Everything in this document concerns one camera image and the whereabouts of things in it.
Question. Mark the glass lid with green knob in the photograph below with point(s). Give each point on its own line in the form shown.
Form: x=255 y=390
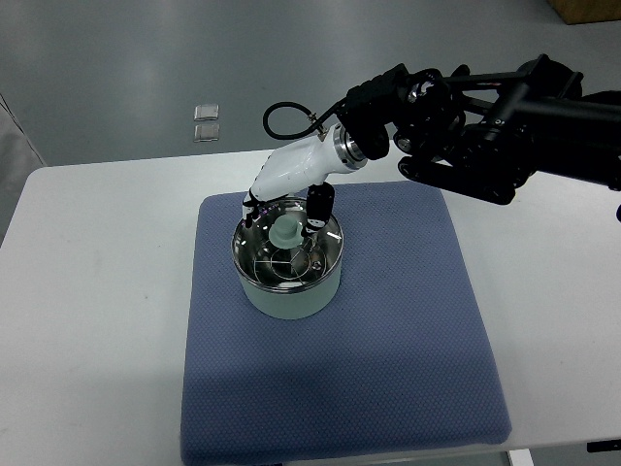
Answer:
x=281 y=223

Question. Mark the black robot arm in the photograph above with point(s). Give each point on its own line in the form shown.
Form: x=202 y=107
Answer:
x=481 y=136

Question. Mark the blue quilted mat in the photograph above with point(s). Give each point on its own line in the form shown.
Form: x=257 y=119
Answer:
x=398 y=360

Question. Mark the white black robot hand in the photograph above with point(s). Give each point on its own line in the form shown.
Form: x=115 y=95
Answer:
x=305 y=164

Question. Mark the black table bracket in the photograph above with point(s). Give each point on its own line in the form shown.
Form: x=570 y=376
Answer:
x=604 y=446

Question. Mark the upper floor outlet plate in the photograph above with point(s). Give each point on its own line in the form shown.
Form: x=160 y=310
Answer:
x=204 y=112

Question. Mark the green pot with handle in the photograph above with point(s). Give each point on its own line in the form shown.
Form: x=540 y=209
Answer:
x=294 y=305

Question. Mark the wire steamer rack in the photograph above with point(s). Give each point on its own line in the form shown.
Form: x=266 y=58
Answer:
x=274 y=266

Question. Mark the cardboard box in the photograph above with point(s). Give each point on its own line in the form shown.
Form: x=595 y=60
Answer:
x=574 y=12

